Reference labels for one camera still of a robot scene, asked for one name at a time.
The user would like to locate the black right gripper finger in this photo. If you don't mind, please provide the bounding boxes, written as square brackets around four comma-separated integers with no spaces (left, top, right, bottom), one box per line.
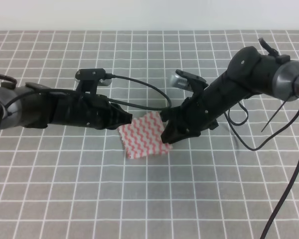
[161,120,189,144]

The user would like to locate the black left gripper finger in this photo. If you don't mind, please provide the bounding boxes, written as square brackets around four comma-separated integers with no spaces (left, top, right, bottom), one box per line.
[114,104,133,129]

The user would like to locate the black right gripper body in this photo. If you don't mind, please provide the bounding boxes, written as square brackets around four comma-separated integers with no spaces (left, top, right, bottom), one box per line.
[160,101,219,139]

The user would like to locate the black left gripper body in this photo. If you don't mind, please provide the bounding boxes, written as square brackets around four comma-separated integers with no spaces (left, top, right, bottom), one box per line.
[49,95,116,129]

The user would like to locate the pink white wavy towel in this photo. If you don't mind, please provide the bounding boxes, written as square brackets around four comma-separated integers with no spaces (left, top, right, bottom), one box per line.
[118,112,172,159]

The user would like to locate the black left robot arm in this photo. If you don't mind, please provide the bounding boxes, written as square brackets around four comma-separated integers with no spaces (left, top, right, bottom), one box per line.
[0,69,133,130]

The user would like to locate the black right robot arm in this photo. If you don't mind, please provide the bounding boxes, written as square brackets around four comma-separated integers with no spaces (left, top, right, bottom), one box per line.
[160,38,299,144]

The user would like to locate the grey checked tablecloth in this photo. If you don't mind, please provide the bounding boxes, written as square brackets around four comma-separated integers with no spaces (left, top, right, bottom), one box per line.
[0,30,299,239]

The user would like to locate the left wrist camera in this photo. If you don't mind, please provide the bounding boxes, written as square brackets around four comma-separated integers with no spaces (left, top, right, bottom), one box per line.
[75,68,112,95]

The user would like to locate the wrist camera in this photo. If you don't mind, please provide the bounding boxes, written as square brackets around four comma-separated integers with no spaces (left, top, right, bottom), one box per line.
[75,68,112,95]
[170,69,208,101]

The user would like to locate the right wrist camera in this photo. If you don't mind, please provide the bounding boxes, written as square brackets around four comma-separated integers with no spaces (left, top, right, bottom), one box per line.
[170,69,208,101]

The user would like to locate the black left camera cable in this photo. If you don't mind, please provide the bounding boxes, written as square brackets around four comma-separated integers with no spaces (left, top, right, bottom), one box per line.
[0,73,173,225]

